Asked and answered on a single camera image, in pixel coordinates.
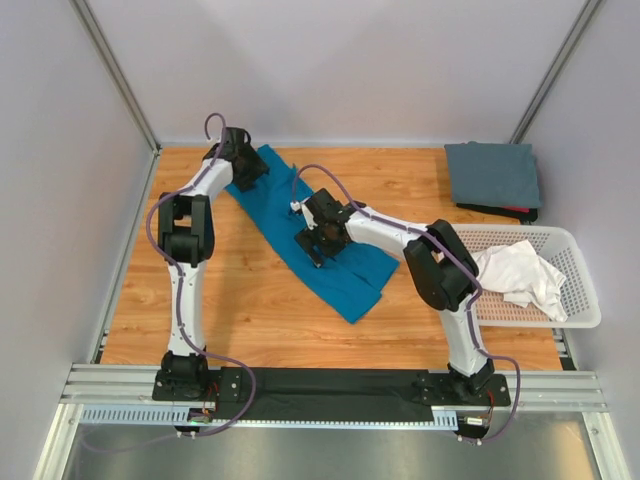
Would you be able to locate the blue t-shirt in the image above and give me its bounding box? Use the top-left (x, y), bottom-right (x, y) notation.
top-left (224, 144), bottom-right (401, 325)

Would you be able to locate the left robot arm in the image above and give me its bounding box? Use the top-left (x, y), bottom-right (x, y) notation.
top-left (149, 127), bottom-right (269, 402)

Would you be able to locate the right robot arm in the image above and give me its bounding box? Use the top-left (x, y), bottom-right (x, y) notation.
top-left (290, 189), bottom-right (495, 404)

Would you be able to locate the folded grey t-shirt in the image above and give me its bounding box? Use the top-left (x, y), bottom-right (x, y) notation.
top-left (444, 142), bottom-right (542, 209)

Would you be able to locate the white t-shirt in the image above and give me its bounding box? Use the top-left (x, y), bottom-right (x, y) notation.
top-left (472, 240), bottom-right (568, 322)

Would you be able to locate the folded dark red t-shirt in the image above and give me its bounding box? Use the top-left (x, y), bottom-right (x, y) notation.
top-left (456, 203), bottom-right (538, 225)

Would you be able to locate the white plastic basket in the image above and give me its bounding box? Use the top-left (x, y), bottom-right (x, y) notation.
top-left (455, 224), bottom-right (601, 329)

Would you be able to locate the left frame post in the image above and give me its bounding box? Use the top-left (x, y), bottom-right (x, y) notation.
top-left (69, 0), bottom-right (161, 153)

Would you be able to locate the frame post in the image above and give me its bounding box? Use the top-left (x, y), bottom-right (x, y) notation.
top-left (69, 0), bottom-right (161, 153)
top-left (508, 0), bottom-right (605, 144)

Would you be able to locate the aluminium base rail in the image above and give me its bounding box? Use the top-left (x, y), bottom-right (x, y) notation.
top-left (36, 364), bottom-right (630, 479)

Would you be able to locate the right frame post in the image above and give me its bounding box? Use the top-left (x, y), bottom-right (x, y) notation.
top-left (508, 0), bottom-right (605, 144)

